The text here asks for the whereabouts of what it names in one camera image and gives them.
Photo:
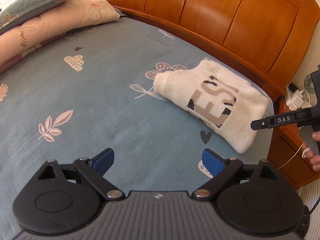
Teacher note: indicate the small desk fan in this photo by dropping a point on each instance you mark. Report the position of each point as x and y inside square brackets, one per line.
[309, 85]

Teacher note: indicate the white power strip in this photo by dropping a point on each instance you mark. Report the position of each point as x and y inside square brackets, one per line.
[296, 100]

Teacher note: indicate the cream fuzzy knit sweater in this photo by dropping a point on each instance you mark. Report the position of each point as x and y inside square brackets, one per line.
[180, 90]

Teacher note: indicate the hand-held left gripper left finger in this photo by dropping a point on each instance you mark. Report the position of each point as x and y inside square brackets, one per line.
[103, 159]

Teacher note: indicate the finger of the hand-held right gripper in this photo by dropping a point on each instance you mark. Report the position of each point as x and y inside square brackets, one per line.
[261, 123]

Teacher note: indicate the wooden nightstand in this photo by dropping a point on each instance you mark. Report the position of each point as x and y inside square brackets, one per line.
[287, 155]

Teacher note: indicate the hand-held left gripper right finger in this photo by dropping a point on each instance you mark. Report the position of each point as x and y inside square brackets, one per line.
[212, 162]

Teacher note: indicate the person's right hand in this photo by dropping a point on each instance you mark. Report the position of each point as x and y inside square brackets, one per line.
[315, 162]

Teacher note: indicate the blue floral bed sheet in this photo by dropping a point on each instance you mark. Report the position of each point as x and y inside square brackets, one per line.
[100, 92]

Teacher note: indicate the wooden headboard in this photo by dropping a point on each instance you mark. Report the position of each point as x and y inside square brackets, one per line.
[225, 17]

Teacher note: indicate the pink floral folded quilt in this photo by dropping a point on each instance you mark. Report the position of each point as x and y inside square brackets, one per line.
[62, 22]

